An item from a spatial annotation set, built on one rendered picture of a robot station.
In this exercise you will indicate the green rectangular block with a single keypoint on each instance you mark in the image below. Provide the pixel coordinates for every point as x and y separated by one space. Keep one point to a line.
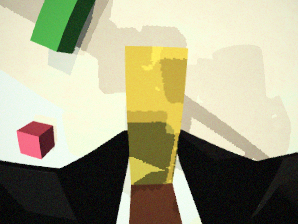
60 23

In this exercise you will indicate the dark red cube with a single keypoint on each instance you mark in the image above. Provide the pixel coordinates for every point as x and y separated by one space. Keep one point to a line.
36 139

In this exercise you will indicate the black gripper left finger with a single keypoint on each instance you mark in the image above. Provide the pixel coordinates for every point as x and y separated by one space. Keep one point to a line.
87 191

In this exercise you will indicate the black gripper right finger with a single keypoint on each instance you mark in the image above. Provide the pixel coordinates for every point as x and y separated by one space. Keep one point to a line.
228 188

